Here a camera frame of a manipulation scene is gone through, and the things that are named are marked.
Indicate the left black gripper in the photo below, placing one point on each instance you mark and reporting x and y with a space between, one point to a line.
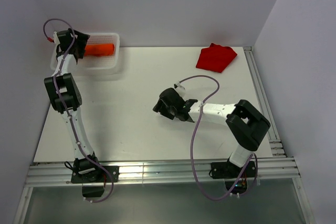
82 39

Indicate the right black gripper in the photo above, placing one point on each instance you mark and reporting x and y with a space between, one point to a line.
163 109

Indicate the orange t-shirt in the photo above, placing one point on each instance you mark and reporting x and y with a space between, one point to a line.
99 50

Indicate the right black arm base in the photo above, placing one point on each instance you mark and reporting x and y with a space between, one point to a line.
226 170

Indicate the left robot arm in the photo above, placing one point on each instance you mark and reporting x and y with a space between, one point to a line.
65 98

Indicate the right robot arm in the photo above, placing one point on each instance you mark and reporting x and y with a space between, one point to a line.
246 123

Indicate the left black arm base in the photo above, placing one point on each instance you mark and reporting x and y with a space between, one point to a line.
94 182

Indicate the white perforated plastic basket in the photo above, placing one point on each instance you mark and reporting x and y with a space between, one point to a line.
88 65

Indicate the red folded t-shirt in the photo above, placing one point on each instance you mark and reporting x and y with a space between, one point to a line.
215 58

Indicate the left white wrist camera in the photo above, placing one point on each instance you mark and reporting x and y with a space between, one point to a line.
54 38

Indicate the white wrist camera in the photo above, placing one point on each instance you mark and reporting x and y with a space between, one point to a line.
54 38
180 89

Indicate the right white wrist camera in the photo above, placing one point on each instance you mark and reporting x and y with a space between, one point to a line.
180 89

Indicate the aluminium front rail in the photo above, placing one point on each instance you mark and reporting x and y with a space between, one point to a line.
159 172

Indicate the aluminium side rail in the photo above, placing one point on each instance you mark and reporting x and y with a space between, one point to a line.
273 135

